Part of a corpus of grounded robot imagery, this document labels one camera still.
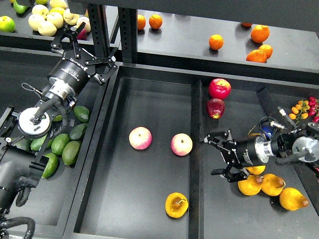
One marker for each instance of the orange right lower pair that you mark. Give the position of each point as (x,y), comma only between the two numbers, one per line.
(260,55)

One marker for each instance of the bright red apple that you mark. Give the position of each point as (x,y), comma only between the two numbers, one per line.
(219,88)

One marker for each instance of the black shelf post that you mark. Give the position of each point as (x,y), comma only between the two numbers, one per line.
(117,25)

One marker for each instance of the pale yellow pear pile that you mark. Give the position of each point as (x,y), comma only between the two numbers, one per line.
(48,16)

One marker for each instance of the yellow pear lower middle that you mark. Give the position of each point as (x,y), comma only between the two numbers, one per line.
(272,185)

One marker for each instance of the yellow pear lower right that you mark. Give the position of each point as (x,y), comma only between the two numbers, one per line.
(292,199)

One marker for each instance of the pink apple right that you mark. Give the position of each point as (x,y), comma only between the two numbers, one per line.
(181,144)

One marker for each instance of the cherry tomato bunch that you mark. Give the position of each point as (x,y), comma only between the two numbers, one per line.
(300,111)

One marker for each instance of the yellow pear stem up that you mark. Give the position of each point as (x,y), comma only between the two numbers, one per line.
(176,205)

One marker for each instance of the large orange right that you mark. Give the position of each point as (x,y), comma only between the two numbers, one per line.
(260,33)

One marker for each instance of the pink apple left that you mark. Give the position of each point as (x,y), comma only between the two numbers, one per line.
(140,138)

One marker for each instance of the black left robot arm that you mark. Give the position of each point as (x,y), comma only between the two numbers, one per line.
(24,135)

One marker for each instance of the pink apple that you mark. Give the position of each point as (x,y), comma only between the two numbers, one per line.
(181,144)
(140,138)

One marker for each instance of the dark red apple on shelf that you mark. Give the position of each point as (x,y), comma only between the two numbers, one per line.
(82,35)

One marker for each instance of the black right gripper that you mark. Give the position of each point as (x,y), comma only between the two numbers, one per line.
(241,154)

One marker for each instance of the black tray divider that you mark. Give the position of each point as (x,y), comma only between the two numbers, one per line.
(196,191)

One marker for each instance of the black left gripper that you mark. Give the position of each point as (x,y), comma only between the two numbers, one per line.
(77,65)

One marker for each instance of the green avocado pile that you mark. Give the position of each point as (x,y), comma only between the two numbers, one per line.
(65,145)

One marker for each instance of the orange on shelf centre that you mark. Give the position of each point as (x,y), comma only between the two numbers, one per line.
(216,42)

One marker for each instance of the green apple on shelf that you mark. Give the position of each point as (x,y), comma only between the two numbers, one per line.
(7,24)

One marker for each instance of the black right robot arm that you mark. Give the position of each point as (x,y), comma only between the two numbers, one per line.
(278,136)

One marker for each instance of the orange behind post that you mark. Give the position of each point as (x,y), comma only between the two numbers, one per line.
(141,22)

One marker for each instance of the yellow pear lower left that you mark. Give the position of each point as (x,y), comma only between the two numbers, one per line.
(251,186)

